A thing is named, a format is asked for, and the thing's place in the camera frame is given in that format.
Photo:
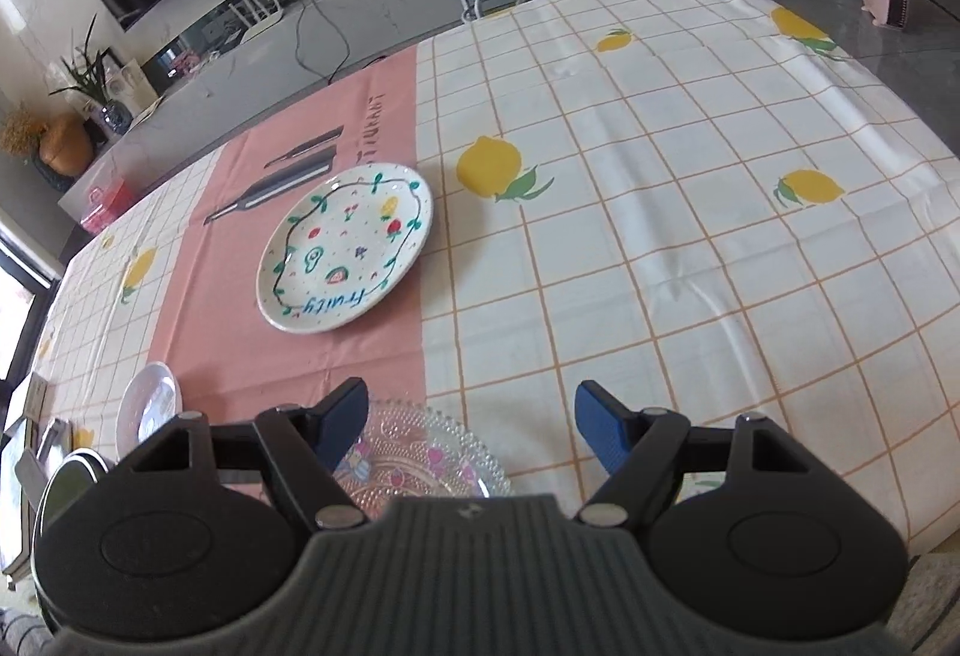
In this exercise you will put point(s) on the portrait drawing paper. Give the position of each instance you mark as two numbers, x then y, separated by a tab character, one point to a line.
135	86

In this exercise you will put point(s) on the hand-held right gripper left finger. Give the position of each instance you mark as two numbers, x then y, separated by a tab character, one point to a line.
341	423

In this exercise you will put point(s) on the clear glass patterned plate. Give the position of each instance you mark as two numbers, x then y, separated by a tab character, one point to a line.
420	453

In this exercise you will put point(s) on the pink box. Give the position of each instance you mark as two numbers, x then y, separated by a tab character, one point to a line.
109	206

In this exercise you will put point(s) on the white router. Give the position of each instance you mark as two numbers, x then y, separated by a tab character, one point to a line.
259	22

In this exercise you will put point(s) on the fruit pattern ceramic plate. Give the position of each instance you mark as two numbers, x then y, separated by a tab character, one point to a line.
345	251

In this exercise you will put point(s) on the orange vase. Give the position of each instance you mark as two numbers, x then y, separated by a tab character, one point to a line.
66	149

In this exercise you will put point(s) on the lemon print checked tablecloth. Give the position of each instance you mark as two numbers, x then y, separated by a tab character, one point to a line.
675	213

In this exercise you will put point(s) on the potted plant in blue vase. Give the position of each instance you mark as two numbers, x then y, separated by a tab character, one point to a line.
112	114

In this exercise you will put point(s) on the small white plate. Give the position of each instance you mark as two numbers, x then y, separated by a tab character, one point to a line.
146	405

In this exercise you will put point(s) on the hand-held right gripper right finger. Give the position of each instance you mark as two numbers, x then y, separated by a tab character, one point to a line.
600	427

